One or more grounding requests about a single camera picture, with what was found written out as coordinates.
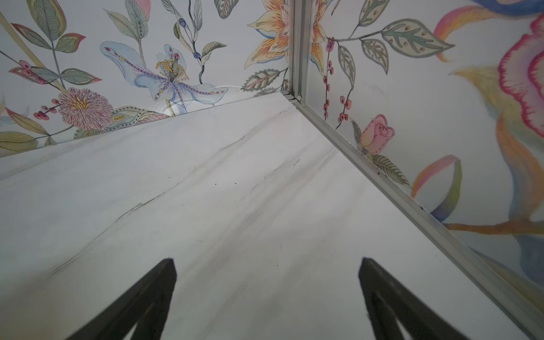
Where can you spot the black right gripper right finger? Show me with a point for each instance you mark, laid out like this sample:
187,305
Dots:
391,307

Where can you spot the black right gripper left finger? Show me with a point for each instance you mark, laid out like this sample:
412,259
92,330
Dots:
141,311

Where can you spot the aluminium frame corner post right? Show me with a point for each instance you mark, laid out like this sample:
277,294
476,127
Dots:
299,47

